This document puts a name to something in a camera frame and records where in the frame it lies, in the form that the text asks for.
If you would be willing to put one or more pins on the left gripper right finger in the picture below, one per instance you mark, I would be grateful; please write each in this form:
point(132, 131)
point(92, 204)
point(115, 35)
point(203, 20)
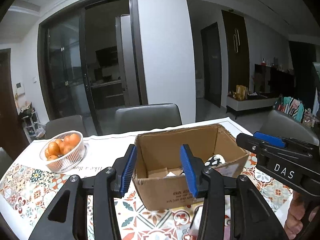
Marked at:
point(198, 181)

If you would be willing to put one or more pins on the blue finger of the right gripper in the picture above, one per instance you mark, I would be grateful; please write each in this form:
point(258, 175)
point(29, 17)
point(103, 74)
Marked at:
point(274, 141)

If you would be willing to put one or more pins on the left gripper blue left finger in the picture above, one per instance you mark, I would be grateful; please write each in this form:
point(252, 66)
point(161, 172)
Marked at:
point(124, 168)

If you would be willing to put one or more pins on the right hand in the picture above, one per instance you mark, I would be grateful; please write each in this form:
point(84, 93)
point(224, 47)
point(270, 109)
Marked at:
point(293, 224)

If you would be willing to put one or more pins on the grey dining chair right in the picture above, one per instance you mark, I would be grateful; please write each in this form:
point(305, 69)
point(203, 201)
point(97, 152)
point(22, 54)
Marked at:
point(279, 124)

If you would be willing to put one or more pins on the grey dining chair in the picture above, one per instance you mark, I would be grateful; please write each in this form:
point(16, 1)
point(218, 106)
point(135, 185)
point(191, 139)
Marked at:
point(279, 124)
point(147, 117)
point(69, 123)
point(5, 162)

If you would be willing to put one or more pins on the brown cardboard box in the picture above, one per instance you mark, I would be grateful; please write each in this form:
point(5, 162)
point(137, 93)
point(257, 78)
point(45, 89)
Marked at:
point(159, 172)

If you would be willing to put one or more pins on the colourful clothes pile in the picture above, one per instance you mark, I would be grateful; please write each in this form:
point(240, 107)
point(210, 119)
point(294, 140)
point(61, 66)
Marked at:
point(290, 106)

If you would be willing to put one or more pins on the white low cabinet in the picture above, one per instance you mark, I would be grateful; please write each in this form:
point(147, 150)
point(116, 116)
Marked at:
point(237, 107)

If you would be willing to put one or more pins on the white basket of oranges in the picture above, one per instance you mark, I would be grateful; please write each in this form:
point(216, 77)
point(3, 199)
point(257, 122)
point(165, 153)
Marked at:
point(64, 151)

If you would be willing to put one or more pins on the grey dining chair left back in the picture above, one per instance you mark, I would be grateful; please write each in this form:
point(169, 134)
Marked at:
point(69, 123)

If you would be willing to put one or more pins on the patterned table runner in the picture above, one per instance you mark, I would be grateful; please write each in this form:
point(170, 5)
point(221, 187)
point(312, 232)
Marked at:
point(27, 188)

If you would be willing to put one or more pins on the white shelf rack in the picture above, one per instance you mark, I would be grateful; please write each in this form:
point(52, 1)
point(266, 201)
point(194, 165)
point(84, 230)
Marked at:
point(34, 130)

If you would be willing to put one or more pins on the silver refrigerator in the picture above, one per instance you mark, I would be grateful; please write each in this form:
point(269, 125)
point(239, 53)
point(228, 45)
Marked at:
point(126, 61)

